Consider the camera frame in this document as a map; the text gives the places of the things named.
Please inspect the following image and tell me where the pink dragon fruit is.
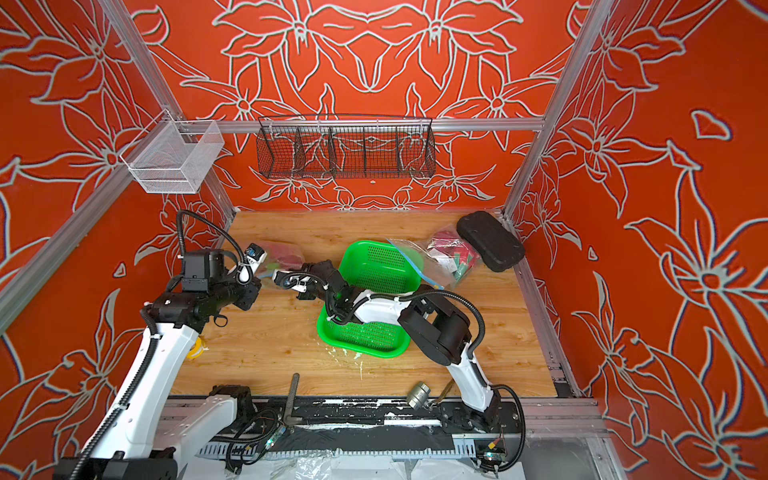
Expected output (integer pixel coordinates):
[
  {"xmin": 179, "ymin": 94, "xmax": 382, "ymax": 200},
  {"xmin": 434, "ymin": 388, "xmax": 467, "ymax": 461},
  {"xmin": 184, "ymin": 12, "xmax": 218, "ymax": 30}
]
[
  {"xmin": 427, "ymin": 229, "xmax": 480, "ymax": 283},
  {"xmin": 262, "ymin": 241, "xmax": 305, "ymax": 270}
]

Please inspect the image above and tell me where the clear zip bag blue seal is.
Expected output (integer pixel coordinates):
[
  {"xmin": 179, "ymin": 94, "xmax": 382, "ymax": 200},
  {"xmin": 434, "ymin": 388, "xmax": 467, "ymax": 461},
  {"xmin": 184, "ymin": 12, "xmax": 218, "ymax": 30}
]
[{"xmin": 256, "ymin": 240, "xmax": 306, "ymax": 289}]

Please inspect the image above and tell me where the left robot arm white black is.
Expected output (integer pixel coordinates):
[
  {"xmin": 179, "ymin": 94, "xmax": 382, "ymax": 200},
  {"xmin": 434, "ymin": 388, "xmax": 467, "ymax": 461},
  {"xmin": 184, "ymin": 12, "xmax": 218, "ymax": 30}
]
[{"xmin": 53, "ymin": 210, "xmax": 267, "ymax": 479}]

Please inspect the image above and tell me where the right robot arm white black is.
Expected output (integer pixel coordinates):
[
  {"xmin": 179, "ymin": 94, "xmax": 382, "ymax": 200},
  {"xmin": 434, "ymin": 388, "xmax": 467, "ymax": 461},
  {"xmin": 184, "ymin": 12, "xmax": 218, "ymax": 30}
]
[{"xmin": 272, "ymin": 261, "xmax": 525, "ymax": 425}]

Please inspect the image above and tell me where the green plastic perforated basket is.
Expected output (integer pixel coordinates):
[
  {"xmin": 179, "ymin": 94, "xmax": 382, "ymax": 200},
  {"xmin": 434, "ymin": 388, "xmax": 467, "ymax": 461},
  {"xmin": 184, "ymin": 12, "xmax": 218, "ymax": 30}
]
[{"xmin": 316, "ymin": 240, "xmax": 424, "ymax": 359}]

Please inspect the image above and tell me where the yellow tape roll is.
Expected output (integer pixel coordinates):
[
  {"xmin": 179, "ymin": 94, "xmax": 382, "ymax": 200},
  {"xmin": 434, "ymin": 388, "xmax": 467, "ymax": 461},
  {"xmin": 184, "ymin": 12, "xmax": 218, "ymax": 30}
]
[{"xmin": 186, "ymin": 336, "xmax": 208, "ymax": 360}]

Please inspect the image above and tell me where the silver metal cylinder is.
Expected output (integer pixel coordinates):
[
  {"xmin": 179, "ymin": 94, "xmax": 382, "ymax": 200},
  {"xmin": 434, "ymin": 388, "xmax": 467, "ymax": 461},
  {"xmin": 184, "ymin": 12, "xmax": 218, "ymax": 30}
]
[{"xmin": 406, "ymin": 381, "xmax": 431, "ymax": 410}]

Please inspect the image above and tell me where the brass rod tool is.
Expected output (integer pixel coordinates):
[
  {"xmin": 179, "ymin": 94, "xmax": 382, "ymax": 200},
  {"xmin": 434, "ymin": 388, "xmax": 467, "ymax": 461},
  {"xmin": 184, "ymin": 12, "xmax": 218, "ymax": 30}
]
[{"xmin": 434, "ymin": 379, "xmax": 455, "ymax": 404}]

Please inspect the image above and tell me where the black oval foam pad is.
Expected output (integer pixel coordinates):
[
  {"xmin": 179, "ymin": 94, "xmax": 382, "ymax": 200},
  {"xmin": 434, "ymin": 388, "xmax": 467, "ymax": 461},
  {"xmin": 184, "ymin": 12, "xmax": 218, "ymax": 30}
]
[{"xmin": 456, "ymin": 211, "xmax": 525, "ymax": 273}]

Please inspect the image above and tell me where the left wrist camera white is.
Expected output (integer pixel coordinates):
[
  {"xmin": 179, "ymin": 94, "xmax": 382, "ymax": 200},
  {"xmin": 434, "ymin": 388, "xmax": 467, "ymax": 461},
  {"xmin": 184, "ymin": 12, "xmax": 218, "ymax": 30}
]
[{"xmin": 244, "ymin": 243, "xmax": 267, "ymax": 270}]

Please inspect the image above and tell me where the black wire wall basket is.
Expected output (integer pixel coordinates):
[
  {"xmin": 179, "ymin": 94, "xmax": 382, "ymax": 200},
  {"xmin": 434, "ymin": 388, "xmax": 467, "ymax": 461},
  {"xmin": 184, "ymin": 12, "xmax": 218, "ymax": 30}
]
[{"xmin": 255, "ymin": 115, "xmax": 437, "ymax": 179}]

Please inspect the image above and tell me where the white mesh wall basket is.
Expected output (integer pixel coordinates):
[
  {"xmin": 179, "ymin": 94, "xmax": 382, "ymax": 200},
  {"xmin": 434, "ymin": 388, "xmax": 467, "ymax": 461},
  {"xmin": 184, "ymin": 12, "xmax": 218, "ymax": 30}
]
[{"xmin": 116, "ymin": 109, "xmax": 225, "ymax": 195}]

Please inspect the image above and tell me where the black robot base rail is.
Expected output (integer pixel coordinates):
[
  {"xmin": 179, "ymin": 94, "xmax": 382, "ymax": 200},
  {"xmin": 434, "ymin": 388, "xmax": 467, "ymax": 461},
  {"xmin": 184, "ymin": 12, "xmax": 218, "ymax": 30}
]
[{"xmin": 200, "ymin": 392, "xmax": 523, "ymax": 457}]

